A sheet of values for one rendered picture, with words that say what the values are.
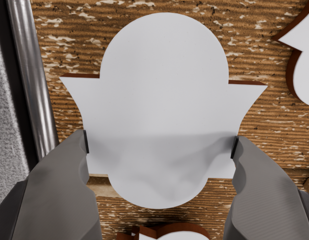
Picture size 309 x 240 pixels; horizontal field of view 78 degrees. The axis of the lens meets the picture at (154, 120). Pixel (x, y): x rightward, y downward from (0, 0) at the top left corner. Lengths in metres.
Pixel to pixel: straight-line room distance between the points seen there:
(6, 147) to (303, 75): 0.31
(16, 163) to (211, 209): 0.25
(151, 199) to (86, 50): 0.13
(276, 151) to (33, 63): 0.26
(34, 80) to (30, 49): 0.03
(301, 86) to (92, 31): 0.18
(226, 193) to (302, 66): 0.16
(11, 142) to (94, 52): 0.16
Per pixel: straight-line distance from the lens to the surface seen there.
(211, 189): 0.26
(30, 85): 0.23
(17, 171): 0.31
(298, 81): 0.20
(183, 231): 0.25
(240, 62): 0.19
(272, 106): 0.21
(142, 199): 0.16
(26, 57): 0.22
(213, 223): 0.31
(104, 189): 0.21
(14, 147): 0.29
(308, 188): 0.29
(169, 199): 0.16
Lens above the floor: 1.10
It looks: 62 degrees down
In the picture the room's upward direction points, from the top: 180 degrees clockwise
